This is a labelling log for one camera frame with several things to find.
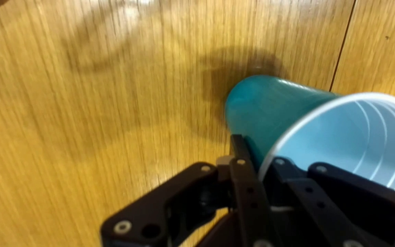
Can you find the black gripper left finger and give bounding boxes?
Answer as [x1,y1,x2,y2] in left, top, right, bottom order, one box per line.
[100,135,276,247]

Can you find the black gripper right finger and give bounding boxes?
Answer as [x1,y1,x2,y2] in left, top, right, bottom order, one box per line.
[270,157,395,247]

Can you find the teal plastic cup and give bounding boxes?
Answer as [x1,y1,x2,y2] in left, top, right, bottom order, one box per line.
[224,75,395,196]

